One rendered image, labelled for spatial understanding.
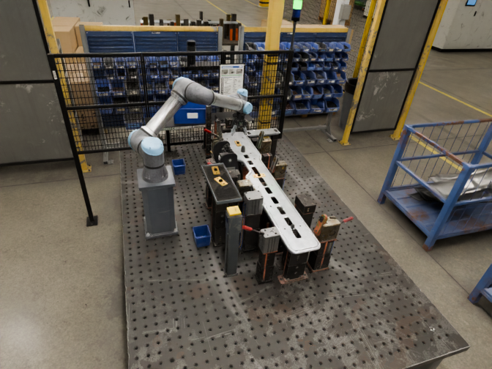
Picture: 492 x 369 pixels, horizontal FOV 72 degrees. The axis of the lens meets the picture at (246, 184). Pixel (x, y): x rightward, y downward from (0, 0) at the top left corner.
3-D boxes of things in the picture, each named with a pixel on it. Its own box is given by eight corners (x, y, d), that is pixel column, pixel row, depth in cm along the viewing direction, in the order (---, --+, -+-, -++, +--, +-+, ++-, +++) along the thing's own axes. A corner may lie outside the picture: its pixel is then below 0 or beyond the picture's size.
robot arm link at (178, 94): (133, 151, 191) (195, 77, 197) (121, 140, 200) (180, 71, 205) (147, 161, 201) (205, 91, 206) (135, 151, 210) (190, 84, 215)
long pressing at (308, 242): (327, 247, 179) (328, 245, 178) (288, 255, 172) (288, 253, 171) (244, 132, 284) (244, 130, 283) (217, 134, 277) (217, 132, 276)
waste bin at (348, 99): (373, 133, 533) (387, 87, 491) (345, 135, 518) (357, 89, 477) (356, 120, 572) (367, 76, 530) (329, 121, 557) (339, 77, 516)
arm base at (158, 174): (143, 184, 195) (141, 170, 189) (141, 170, 206) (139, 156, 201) (170, 181, 199) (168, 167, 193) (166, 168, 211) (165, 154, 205)
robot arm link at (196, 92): (200, 86, 189) (255, 102, 226) (189, 80, 195) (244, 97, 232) (194, 106, 192) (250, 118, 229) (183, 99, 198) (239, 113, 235)
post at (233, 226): (238, 274, 196) (243, 216, 171) (225, 277, 194) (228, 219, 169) (234, 265, 202) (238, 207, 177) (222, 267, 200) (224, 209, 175)
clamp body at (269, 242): (275, 282, 194) (283, 236, 173) (257, 287, 190) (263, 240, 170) (269, 269, 201) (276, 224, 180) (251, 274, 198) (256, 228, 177)
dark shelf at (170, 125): (253, 123, 296) (254, 120, 295) (147, 132, 269) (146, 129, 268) (245, 113, 313) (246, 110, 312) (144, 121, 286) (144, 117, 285)
